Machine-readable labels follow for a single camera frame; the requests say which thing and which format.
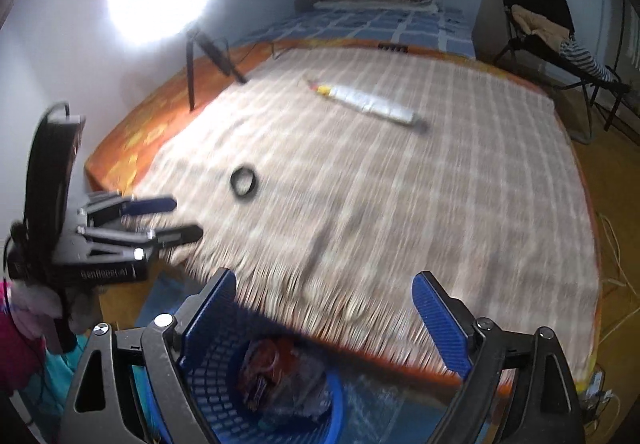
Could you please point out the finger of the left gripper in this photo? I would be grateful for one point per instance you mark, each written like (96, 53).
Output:
(147, 205)
(170, 234)

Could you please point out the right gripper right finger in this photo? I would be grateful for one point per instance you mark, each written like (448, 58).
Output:
(544, 404)

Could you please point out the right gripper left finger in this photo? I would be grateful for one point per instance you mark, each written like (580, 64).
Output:
(103, 405)

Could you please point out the long white snack wrapper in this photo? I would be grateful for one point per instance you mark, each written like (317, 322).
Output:
(368, 104)

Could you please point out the blue plastic trash basket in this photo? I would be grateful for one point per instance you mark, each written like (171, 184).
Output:
(317, 403)

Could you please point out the orange floral bed sheet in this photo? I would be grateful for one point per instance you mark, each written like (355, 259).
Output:
(160, 124)

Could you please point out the beige plaid blanket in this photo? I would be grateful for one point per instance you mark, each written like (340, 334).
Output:
(390, 194)

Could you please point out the black mini tripod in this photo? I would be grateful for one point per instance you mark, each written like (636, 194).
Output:
(195, 37)

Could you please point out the blue checkered bed sheet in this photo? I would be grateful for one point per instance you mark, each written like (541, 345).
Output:
(443, 30)

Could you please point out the black folding chair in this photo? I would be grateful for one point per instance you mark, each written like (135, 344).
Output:
(590, 85)

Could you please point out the dark cabinet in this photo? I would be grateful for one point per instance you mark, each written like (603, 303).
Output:
(503, 26)

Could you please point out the clothes on chair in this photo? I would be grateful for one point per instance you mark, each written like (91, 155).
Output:
(551, 37)

